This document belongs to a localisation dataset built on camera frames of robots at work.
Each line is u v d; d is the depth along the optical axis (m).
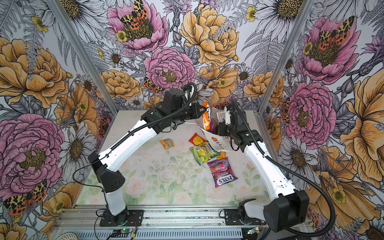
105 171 0.43
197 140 1.02
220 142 0.83
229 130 0.66
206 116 0.69
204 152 0.94
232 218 0.73
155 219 0.76
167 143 0.99
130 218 0.73
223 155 0.97
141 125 0.49
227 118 0.69
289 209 0.43
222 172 0.86
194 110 0.61
